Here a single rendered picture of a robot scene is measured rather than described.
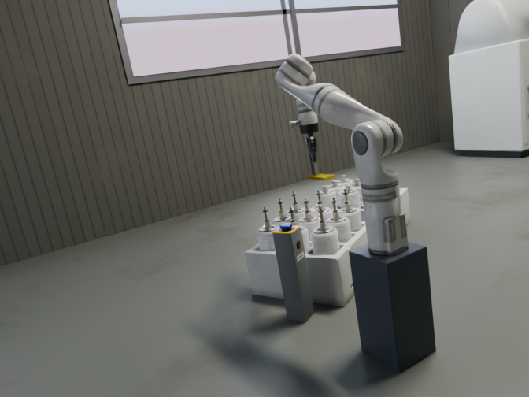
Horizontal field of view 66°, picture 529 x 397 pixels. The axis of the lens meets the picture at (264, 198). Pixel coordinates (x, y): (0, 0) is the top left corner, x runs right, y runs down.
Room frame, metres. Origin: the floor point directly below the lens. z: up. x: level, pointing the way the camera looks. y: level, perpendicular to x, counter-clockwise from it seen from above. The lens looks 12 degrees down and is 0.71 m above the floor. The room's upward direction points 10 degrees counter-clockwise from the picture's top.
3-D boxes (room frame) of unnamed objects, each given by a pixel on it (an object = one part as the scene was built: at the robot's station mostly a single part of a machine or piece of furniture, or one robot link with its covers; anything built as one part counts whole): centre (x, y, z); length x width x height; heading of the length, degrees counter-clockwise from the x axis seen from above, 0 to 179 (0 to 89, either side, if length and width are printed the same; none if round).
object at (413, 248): (0.99, -0.29, 0.15); 0.14 x 0.14 x 0.30; 27
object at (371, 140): (0.99, -0.29, 0.54); 0.09 x 0.09 x 0.17; 23
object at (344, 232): (1.48, -0.25, 0.16); 0.10 x 0.10 x 0.18
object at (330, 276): (1.55, -0.16, 0.09); 0.39 x 0.39 x 0.18; 55
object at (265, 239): (1.52, 0.01, 0.16); 0.10 x 0.10 x 0.18
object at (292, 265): (1.27, -0.05, 0.16); 0.07 x 0.07 x 0.31; 55
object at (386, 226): (0.99, -0.29, 0.39); 0.09 x 0.09 x 0.17; 27
